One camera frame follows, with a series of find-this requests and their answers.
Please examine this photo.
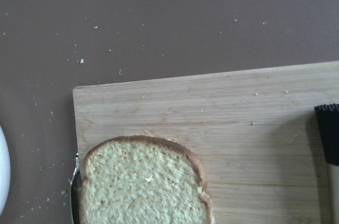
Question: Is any bread slice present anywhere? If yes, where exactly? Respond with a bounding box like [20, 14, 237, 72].
[79, 136, 215, 223]

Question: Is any white round plate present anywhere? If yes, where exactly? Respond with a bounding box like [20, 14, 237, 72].
[0, 128, 11, 213]

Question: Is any bamboo cutting board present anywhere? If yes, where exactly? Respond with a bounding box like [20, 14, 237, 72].
[73, 61, 338, 223]

